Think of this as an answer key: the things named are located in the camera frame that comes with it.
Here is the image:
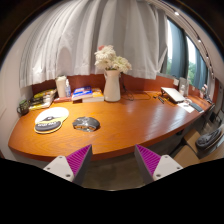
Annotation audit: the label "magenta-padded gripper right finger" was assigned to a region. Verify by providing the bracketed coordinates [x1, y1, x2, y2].
[134, 144, 184, 185]

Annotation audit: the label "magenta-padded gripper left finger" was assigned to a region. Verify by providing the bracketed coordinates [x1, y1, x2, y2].
[43, 144, 93, 186]

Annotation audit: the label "grey computer mouse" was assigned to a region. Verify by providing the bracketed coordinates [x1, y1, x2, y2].
[72, 116, 101, 133]

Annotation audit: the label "white yellow black mouse pad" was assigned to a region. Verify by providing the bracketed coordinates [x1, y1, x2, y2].
[33, 106, 70, 135]

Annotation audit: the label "grey backpack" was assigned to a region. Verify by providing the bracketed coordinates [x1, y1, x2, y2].
[194, 128, 224, 151]

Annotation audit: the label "red-brown book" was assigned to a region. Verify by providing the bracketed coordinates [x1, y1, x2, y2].
[53, 96, 73, 103]

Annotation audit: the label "white paper sheet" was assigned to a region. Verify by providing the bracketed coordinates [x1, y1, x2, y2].
[177, 102, 195, 114]

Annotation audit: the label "yellow orange book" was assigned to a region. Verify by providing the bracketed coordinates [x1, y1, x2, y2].
[82, 87, 105, 103]

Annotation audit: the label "blue book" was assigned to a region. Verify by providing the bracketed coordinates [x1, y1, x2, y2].
[71, 86, 93, 101]

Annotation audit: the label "stack of yellow-covered books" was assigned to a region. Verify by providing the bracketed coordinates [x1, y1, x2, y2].
[28, 88, 58, 111]

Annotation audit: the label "silver laptop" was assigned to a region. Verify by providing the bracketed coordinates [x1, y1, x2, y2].
[160, 86, 186, 104]

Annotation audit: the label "dark tablet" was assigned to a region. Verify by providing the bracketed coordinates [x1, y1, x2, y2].
[189, 101, 204, 113]

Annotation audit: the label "clear sanitizer bottle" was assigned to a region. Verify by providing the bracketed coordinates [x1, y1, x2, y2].
[65, 78, 72, 98]

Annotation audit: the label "dark green mug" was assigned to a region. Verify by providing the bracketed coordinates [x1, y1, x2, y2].
[16, 99, 31, 116]

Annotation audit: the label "white tumbler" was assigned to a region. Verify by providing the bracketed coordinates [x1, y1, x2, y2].
[55, 75, 68, 99]

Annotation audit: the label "grey upright box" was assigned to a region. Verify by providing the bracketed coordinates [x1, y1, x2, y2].
[178, 77, 190, 98]

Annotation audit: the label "white jug vase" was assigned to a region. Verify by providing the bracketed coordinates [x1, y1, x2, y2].
[103, 68, 122, 103]

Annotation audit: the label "dark teal curtain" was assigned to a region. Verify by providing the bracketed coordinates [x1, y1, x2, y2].
[166, 19, 186, 80]
[193, 46, 209, 89]

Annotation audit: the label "white flower bouquet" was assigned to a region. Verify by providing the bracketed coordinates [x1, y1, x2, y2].
[94, 44, 133, 74]

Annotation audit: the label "white curtain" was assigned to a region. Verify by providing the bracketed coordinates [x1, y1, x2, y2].
[18, 0, 169, 88]

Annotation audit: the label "ceiling lights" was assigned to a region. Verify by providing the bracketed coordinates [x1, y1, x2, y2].
[173, 10, 214, 78]

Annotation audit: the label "black cable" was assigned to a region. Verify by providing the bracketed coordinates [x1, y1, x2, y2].
[120, 74, 152, 102]

